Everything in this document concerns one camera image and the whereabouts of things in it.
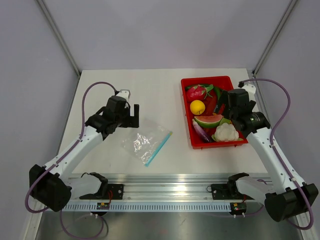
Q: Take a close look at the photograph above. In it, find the white slotted cable duct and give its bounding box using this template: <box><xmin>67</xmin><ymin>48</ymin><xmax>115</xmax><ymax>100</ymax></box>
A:
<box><xmin>63</xmin><ymin>201</ymin><xmax>231</xmax><ymax>213</ymax></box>

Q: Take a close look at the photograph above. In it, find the yellow toy lemon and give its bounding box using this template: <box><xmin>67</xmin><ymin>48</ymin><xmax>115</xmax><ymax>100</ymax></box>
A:
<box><xmin>189</xmin><ymin>100</ymin><xmax>206</xmax><ymax>116</ymax></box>

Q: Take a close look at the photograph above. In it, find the green toy chili pepper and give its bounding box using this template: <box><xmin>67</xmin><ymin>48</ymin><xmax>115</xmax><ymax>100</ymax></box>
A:
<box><xmin>213</xmin><ymin>86</ymin><xmax>222</xmax><ymax>100</ymax></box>

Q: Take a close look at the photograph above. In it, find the right aluminium frame post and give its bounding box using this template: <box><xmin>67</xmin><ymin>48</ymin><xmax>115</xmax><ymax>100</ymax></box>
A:
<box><xmin>251</xmin><ymin>0</ymin><xmax>300</xmax><ymax>78</ymax></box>

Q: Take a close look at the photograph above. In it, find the small circuit board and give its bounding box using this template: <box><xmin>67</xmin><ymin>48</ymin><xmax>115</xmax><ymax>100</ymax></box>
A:
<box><xmin>230</xmin><ymin>202</ymin><xmax>247</xmax><ymax>216</ymax></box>
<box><xmin>96</xmin><ymin>202</ymin><xmax>110</xmax><ymax>210</ymax></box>

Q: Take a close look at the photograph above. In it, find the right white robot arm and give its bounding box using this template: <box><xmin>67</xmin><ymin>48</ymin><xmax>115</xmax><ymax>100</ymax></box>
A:
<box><xmin>214</xmin><ymin>88</ymin><xmax>319</xmax><ymax>222</ymax></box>

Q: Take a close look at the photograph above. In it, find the left aluminium frame post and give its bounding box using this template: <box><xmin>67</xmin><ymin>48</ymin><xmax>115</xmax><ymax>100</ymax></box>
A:
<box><xmin>35</xmin><ymin>0</ymin><xmax>82</xmax><ymax>79</ymax></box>

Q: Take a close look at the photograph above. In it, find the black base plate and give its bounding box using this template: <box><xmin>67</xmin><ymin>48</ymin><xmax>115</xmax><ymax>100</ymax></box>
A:
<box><xmin>79</xmin><ymin>183</ymin><xmax>124</xmax><ymax>200</ymax></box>
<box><xmin>206</xmin><ymin>183</ymin><xmax>253</xmax><ymax>201</ymax></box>

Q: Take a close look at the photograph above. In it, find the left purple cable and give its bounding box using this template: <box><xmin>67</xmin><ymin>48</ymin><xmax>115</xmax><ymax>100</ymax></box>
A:
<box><xmin>24</xmin><ymin>81</ymin><xmax>119</xmax><ymax>237</ymax></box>

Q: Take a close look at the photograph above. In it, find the purple toy eggplant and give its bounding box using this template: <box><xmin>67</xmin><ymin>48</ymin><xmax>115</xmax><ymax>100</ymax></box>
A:
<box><xmin>192</xmin><ymin>119</ymin><xmax>213</xmax><ymax>143</ymax></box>

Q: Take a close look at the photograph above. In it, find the toy watermelon slice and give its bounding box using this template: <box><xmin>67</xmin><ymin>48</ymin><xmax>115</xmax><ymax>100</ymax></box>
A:
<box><xmin>193</xmin><ymin>114</ymin><xmax>223</xmax><ymax>129</ymax></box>

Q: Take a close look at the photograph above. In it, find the right small circuit board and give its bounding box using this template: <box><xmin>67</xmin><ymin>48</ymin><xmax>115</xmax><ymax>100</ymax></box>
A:
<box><xmin>230</xmin><ymin>202</ymin><xmax>247</xmax><ymax>216</ymax></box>

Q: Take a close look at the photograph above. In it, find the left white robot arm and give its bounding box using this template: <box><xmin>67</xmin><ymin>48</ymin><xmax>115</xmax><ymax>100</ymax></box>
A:
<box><xmin>27</xmin><ymin>89</ymin><xmax>139</xmax><ymax>212</ymax></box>

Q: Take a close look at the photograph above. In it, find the pink toy dragon fruit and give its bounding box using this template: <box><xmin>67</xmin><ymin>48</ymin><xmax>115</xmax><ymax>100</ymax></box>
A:
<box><xmin>186</xmin><ymin>84</ymin><xmax>214</xmax><ymax>102</ymax></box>

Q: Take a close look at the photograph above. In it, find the aluminium frame post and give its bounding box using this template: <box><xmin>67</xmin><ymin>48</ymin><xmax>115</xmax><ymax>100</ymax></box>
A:
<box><xmin>251</xmin><ymin>0</ymin><xmax>300</xmax><ymax>78</ymax></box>
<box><xmin>35</xmin><ymin>0</ymin><xmax>82</xmax><ymax>79</ymax></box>

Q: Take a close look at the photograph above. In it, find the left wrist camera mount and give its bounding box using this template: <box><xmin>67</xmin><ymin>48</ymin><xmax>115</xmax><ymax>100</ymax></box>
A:
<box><xmin>116</xmin><ymin>89</ymin><xmax>131</xmax><ymax>101</ymax></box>

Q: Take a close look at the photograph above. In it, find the white toy cauliflower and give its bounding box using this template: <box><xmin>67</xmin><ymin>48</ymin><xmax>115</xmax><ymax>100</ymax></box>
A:
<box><xmin>211</xmin><ymin>123</ymin><xmax>243</xmax><ymax>142</ymax></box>

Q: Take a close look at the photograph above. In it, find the red plastic tray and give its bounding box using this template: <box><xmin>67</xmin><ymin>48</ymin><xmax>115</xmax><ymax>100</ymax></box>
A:
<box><xmin>181</xmin><ymin>76</ymin><xmax>248</xmax><ymax>150</ymax></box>

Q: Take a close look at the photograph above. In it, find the clear zip top bag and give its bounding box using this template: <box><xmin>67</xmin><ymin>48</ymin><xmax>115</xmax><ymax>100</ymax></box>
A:
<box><xmin>121</xmin><ymin>118</ymin><xmax>173</xmax><ymax>167</ymax></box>

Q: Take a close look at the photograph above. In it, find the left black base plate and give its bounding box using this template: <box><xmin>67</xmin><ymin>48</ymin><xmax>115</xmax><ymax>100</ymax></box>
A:
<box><xmin>79</xmin><ymin>183</ymin><xmax>124</xmax><ymax>200</ymax></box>

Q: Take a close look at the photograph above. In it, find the left small circuit board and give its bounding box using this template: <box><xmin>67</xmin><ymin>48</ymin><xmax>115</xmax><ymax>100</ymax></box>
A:
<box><xmin>96</xmin><ymin>202</ymin><xmax>110</xmax><ymax>210</ymax></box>

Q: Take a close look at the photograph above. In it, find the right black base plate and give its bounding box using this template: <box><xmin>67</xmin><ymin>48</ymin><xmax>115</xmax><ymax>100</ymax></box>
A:
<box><xmin>206</xmin><ymin>183</ymin><xmax>253</xmax><ymax>201</ymax></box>

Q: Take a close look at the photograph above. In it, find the aluminium mounting rail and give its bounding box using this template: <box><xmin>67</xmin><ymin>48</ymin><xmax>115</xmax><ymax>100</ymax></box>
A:
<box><xmin>64</xmin><ymin>173</ymin><xmax>273</xmax><ymax>204</ymax></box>

